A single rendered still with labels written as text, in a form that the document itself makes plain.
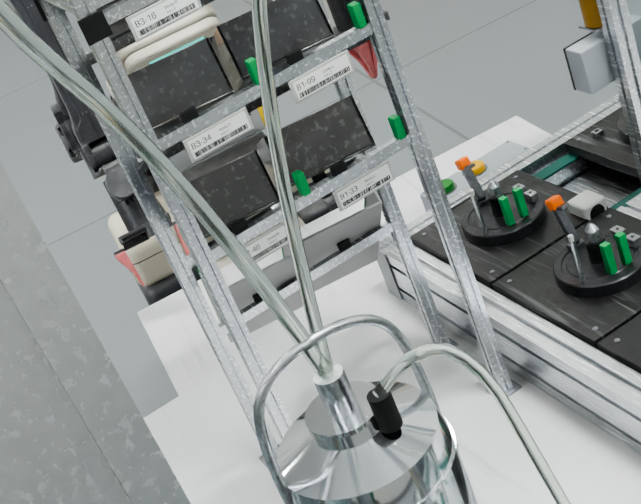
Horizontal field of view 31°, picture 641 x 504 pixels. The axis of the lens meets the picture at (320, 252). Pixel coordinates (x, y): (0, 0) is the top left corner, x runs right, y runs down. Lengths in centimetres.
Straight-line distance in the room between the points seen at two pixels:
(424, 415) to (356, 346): 111
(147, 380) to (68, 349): 343
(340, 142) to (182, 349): 76
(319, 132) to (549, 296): 44
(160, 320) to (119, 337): 185
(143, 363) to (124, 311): 40
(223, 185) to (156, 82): 16
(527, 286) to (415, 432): 93
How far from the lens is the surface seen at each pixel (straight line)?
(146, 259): 277
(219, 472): 185
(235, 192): 149
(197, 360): 213
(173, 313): 230
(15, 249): 39
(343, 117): 154
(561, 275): 174
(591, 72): 179
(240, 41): 147
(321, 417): 87
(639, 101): 183
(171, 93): 143
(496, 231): 188
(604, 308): 168
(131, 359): 399
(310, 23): 148
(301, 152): 153
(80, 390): 42
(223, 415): 196
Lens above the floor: 195
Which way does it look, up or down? 29 degrees down
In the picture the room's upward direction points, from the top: 23 degrees counter-clockwise
